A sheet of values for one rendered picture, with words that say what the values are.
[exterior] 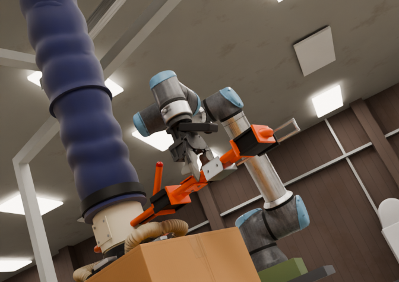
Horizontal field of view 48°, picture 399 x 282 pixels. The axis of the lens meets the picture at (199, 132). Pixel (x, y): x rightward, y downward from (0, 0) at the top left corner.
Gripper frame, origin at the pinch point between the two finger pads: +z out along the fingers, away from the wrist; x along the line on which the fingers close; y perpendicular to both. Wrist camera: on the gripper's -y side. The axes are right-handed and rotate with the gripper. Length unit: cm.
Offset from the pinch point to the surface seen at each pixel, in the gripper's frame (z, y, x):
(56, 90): -56, 39, 12
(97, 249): 0, 54, 4
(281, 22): -288, 112, -439
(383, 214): -26, 260, -822
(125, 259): 14.0, 17.1, 23.2
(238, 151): 0.5, -14.9, 3.8
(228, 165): 1.1, -8.3, 1.1
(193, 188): 0.8, 5.8, 1.5
